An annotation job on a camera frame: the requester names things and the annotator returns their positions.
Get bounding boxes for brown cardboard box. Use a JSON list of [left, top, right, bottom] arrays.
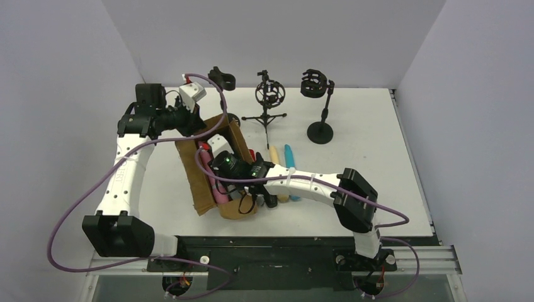
[[175, 120, 258, 220]]

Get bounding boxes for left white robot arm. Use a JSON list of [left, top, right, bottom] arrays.
[[82, 82, 206, 257]]

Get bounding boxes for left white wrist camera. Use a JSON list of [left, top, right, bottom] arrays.
[[178, 82, 207, 112]]

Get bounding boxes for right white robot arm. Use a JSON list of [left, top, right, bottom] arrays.
[[209, 151, 380, 259]]

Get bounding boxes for shock mount stand round base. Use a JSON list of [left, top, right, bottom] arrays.
[[300, 69, 336, 145]]

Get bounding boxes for clip mic stand round base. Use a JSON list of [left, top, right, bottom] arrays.
[[208, 66, 241, 126]]

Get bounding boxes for cream microphone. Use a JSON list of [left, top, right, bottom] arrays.
[[269, 145, 289, 203]]

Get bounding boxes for tripod shock mount stand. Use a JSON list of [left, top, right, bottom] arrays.
[[241, 70, 287, 149]]

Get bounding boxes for red glitter microphone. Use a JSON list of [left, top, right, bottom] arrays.
[[249, 149, 256, 161]]

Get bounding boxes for blue microphone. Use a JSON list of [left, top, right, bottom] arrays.
[[284, 144, 301, 202]]

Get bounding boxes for black microphone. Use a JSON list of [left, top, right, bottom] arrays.
[[254, 152, 278, 208]]

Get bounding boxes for pink microphone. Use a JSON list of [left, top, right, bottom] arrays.
[[197, 142, 229, 204]]

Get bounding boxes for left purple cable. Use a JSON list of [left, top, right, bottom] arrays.
[[47, 74, 234, 301]]

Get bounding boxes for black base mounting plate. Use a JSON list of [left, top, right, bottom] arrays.
[[145, 235, 439, 293]]

